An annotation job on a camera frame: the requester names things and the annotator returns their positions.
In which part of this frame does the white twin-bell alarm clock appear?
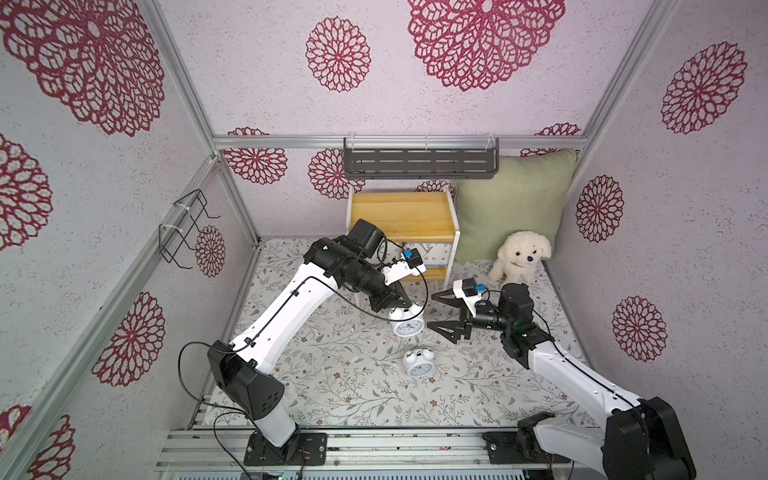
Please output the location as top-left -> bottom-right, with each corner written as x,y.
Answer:
402,347 -> 435,378
388,303 -> 425,338

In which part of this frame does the grey metal wall shelf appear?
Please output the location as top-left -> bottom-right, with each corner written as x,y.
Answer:
342,137 -> 499,180

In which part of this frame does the black wire wall rack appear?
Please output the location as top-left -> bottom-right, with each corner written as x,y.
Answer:
157,188 -> 220,270

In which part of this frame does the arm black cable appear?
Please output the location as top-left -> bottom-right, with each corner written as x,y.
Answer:
485,287 -> 646,412
176,239 -> 431,480

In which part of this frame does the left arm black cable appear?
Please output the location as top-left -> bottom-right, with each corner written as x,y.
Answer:
176,239 -> 431,480

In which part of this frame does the yellow wooden two-tier shelf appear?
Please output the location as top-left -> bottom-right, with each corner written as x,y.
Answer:
346,187 -> 461,285

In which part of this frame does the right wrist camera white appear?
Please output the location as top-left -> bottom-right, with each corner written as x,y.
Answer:
452,278 -> 487,317

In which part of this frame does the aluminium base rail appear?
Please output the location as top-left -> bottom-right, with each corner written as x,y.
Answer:
151,427 -> 597,479

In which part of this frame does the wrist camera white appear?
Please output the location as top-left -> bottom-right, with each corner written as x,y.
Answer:
381,248 -> 427,286
452,278 -> 487,317

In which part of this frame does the grey square alarm clock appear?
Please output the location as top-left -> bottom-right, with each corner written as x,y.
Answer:
417,242 -> 452,268

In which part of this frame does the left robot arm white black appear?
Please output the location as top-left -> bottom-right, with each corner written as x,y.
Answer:
207,220 -> 426,464

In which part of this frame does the white plush dog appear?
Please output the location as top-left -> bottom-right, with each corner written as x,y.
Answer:
488,231 -> 552,285

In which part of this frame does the green cushion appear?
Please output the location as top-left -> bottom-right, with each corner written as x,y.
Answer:
454,149 -> 578,263

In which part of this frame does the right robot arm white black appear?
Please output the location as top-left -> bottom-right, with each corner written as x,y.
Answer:
427,278 -> 697,479

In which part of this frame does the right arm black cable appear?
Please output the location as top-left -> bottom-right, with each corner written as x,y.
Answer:
485,287 -> 646,412

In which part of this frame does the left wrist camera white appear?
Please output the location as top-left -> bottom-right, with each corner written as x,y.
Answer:
381,248 -> 427,286

